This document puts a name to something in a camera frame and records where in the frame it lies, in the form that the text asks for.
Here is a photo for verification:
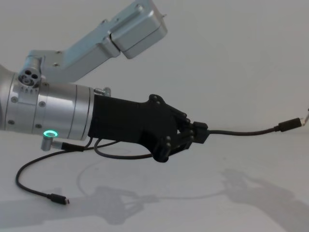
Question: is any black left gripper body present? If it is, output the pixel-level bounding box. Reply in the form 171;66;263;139
87;94;179;163

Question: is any black cable with plugs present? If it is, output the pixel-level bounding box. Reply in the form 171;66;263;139
15;116;306;206

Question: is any white table cloth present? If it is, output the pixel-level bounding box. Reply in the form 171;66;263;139
0;129;309;232

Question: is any white curtain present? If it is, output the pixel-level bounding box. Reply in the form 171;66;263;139
0;0;309;136

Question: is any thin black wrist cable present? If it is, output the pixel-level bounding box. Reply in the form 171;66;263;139
53;136;95;152

